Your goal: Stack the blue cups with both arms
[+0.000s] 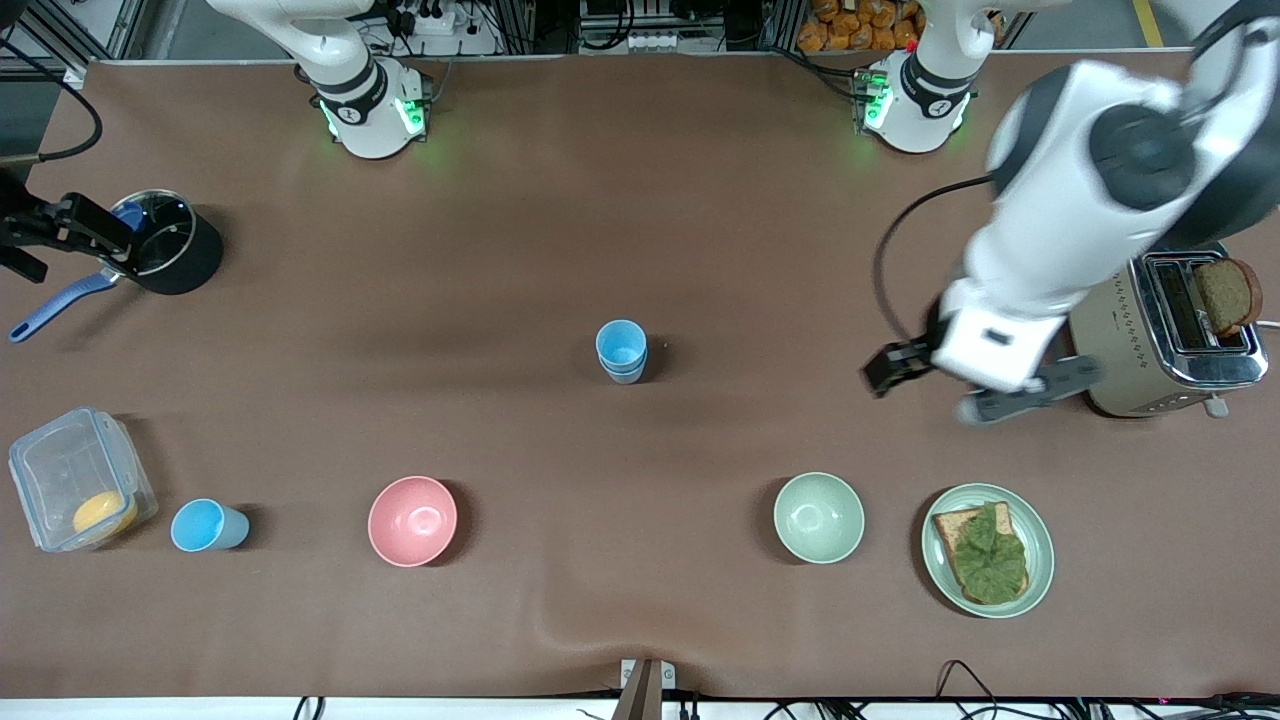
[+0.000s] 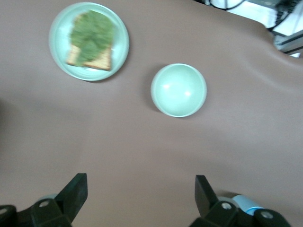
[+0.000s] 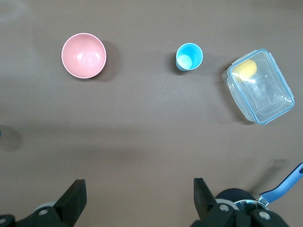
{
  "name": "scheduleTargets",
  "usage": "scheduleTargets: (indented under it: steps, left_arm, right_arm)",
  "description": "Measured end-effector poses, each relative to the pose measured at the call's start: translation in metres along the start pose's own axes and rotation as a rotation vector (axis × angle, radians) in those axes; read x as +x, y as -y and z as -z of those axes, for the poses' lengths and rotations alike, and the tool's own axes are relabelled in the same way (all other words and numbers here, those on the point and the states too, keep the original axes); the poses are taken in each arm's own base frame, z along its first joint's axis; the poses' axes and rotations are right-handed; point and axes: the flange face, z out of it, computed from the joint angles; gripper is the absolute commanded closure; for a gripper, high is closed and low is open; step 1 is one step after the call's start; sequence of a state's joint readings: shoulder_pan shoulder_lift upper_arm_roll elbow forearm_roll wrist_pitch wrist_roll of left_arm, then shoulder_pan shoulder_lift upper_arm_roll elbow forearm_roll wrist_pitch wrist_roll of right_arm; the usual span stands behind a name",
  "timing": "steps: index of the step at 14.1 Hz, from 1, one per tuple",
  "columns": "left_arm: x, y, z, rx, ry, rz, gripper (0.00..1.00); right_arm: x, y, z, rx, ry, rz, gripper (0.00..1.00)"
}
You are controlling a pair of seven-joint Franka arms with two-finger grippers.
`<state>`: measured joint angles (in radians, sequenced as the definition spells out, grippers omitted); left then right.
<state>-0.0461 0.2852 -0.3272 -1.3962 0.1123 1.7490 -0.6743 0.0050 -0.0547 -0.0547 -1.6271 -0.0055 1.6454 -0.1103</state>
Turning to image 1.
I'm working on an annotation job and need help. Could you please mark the pale green bowl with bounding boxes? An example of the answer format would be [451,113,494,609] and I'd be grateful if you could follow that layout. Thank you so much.
[773,472,866,565]

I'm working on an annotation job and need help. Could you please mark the dark toasted bread slice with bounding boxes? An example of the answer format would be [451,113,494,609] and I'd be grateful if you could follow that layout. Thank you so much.
[1195,258,1263,338]

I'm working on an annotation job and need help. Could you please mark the green lettuce leaf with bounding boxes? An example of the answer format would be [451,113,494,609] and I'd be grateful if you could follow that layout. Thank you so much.
[950,503,1029,606]

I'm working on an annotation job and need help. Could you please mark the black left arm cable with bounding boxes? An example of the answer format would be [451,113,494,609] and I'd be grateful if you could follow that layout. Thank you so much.
[873,175,1001,346]

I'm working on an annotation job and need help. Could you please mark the light blue cup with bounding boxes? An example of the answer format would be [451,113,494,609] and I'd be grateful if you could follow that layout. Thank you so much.
[596,319,648,376]
[170,498,251,553]

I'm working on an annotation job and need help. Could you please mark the pale green plate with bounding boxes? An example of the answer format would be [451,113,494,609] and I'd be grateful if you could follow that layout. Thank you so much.
[921,483,1055,619]

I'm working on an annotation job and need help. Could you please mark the black pot with blue handle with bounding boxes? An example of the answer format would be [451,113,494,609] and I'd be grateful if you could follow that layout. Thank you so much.
[10,190,224,344]

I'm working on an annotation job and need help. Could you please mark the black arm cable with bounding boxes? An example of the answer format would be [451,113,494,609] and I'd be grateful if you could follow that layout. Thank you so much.
[0,40,104,166]
[873,175,1001,346]

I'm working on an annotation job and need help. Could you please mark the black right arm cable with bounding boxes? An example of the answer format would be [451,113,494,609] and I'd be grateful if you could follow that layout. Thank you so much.
[0,40,104,166]

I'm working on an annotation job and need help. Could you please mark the brown bread slice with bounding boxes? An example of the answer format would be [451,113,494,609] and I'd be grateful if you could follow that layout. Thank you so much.
[933,502,1031,606]

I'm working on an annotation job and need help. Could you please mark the yellow round sponge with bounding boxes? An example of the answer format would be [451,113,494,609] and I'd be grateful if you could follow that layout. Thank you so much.
[72,490,139,536]

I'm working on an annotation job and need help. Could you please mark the white power strip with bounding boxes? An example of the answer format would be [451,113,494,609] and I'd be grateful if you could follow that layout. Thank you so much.
[385,5,456,36]

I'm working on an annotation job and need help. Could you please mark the black looped floor cable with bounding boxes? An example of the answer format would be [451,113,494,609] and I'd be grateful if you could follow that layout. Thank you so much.
[935,660,1001,720]

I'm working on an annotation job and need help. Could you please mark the bag of orange buns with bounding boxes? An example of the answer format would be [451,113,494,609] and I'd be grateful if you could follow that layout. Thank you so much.
[797,0,926,53]

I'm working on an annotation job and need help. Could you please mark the brown table cover mat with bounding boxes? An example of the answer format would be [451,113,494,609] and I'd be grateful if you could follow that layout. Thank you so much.
[0,52,1280,699]

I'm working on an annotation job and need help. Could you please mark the pink bowl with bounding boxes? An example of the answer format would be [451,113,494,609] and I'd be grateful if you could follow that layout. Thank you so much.
[367,476,459,568]

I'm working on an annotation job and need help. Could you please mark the clear blue-rimmed plastic container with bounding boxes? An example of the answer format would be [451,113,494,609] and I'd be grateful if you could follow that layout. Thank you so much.
[8,406,159,553]

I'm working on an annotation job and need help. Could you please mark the beige and chrome toaster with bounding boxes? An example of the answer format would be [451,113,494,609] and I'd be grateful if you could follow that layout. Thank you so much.
[1068,245,1269,419]

